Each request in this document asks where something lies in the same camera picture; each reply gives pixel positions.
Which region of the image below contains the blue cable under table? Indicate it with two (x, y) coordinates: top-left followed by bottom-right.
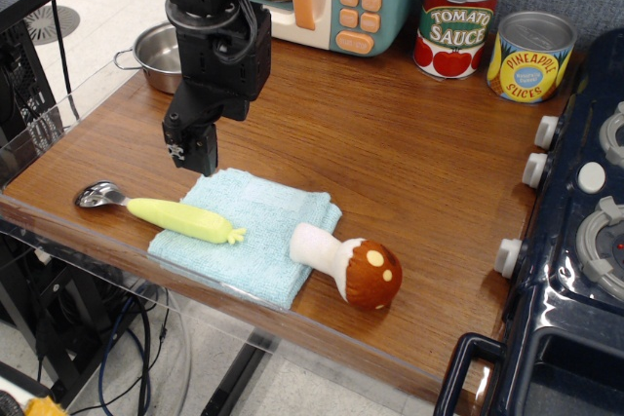
(97, 284), (157, 416)

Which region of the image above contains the clear acrylic table guard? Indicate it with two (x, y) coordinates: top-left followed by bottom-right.
(1, 72), (504, 398)

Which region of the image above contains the pineapple slices can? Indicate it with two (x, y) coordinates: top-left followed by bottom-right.
(487, 11), (577, 103)

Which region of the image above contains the yellow object at corner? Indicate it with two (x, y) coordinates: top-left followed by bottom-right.
(23, 397), (68, 416)

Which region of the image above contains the light blue folded cloth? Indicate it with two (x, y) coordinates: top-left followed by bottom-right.
(148, 169), (342, 309)

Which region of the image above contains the plush brown mushroom toy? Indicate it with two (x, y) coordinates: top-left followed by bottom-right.
(290, 223), (403, 310)

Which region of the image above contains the black table leg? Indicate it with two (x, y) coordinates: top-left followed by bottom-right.
(200, 330), (278, 416)

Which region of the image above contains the small steel pot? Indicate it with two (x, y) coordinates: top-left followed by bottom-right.
(113, 21), (182, 95)

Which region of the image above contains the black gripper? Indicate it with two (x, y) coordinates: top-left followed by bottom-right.
(163, 0), (271, 176)

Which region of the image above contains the tomato sauce can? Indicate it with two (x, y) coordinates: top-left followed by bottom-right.
(413, 0), (498, 79)

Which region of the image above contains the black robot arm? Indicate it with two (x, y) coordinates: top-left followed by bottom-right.
(163, 0), (271, 176)

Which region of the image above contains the black cable under table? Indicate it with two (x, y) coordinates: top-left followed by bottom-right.
(67, 284), (172, 416)

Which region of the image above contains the dark blue toy stove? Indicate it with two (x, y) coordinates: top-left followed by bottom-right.
(435, 29), (623, 415)

